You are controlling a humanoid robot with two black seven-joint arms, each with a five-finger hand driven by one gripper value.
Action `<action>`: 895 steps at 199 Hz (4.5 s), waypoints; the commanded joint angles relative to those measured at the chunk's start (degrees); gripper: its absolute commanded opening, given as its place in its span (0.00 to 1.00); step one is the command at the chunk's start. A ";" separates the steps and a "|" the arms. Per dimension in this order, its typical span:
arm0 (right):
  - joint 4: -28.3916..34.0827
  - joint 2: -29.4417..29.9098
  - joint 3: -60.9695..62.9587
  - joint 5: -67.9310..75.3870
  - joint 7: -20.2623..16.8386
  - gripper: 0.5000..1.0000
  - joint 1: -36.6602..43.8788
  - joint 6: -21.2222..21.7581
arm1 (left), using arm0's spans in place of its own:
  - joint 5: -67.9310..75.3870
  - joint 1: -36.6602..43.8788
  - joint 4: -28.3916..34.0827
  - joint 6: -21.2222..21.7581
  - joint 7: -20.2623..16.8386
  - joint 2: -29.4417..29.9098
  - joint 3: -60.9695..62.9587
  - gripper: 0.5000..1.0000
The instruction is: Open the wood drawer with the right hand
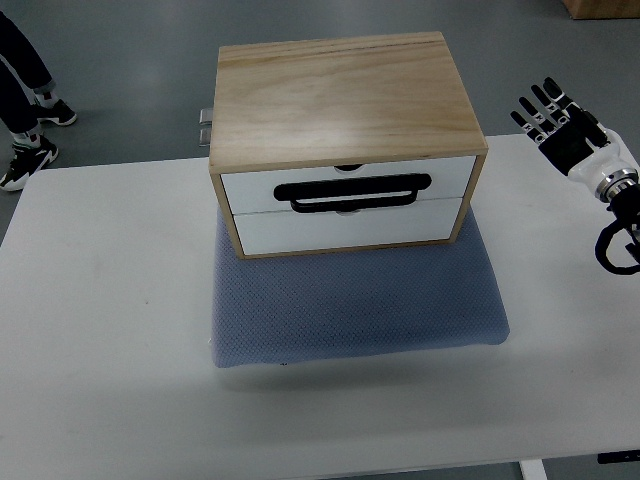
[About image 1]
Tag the grey metal bracket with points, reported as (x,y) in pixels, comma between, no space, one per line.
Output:
(205,122)

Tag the wooden drawer cabinet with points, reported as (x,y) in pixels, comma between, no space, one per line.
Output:
(340,102)

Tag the blue-grey mesh cushion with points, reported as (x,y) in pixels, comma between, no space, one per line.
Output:
(294,309)

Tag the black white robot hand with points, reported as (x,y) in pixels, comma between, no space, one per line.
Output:
(574,142)

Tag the black table control panel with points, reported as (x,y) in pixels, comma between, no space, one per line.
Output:
(618,457)

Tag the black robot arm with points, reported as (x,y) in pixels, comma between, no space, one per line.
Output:
(622,225)

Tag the black white sneaker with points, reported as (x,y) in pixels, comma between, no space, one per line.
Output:
(26,162)

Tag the cardboard box corner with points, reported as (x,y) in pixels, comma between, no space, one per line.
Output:
(602,9)

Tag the black drawer handle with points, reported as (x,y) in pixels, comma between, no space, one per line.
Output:
(353,194)

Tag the white table leg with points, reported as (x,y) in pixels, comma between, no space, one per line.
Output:
(533,470)

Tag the white drawer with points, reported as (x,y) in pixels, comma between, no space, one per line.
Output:
(282,232)
(253,192)

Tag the person's dark trouser legs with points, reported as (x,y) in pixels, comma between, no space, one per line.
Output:
(21,65)

